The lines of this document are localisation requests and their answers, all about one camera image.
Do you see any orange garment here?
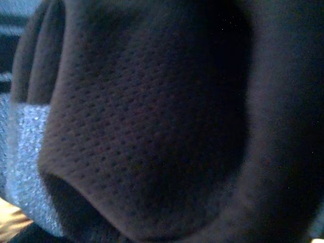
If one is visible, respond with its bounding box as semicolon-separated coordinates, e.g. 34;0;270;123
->
0;197;35;243

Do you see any steel washing machine drum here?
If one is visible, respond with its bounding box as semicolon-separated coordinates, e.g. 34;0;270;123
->
0;73;64;237

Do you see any black garment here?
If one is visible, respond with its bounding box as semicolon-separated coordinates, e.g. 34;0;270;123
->
10;0;324;243

